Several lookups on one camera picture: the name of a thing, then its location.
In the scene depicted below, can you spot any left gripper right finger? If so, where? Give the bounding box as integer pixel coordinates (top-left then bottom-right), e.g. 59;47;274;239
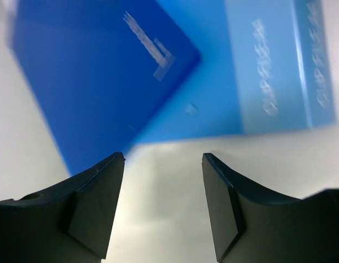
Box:
202;153;339;262

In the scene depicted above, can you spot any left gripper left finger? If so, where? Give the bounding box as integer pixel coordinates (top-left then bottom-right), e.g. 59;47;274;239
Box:
0;152;125;262

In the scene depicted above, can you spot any blue plastic folder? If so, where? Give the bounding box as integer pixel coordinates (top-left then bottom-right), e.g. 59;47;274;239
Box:
12;1;200;175

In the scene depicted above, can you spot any light blue notebook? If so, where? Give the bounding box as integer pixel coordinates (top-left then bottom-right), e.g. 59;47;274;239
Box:
138;1;336;143

